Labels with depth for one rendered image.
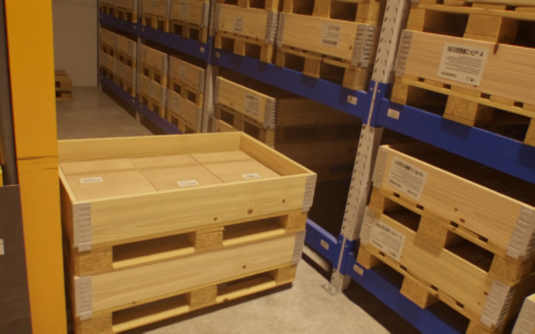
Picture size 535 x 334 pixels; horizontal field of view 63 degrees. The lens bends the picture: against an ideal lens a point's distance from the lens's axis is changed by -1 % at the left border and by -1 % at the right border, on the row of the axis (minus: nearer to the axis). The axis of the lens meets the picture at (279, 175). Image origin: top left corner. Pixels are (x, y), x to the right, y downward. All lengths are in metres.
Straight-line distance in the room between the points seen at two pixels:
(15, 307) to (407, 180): 1.76
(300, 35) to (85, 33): 5.35
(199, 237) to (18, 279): 0.75
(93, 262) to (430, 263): 1.49
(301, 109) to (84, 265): 1.89
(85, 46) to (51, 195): 6.02
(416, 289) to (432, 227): 0.34
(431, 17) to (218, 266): 1.56
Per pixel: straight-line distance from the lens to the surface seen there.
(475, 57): 2.01
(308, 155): 3.40
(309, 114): 3.29
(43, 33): 1.72
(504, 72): 1.94
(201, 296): 2.32
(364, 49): 2.41
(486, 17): 2.02
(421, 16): 2.20
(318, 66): 2.66
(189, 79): 4.28
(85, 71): 7.84
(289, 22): 2.94
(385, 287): 2.46
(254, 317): 2.44
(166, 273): 2.15
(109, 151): 2.65
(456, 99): 2.04
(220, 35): 3.69
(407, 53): 2.21
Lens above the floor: 1.52
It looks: 20 degrees down
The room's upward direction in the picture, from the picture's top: 8 degrees clockwise
